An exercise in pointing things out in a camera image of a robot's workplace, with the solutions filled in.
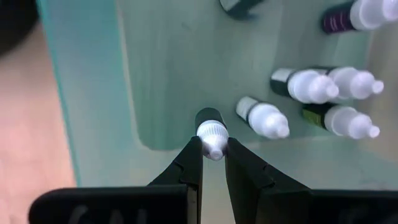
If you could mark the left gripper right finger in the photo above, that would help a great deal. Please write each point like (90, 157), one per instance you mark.
(264, 193)

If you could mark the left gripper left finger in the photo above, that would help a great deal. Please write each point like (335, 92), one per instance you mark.
(174, 193)

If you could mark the small black dye bottle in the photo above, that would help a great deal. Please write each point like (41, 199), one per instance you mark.
(213, 137)

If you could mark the small dark brown dye bottle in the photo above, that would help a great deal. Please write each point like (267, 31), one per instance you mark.
(267, 121)

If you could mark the small dark green dye bottle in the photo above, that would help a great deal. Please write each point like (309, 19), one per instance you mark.
(348, 123)

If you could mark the translucent teal plastic bin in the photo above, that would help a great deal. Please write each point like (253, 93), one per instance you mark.
(171, 77)

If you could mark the small violet dye bottle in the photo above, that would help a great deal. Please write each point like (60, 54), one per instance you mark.
(335, 21)

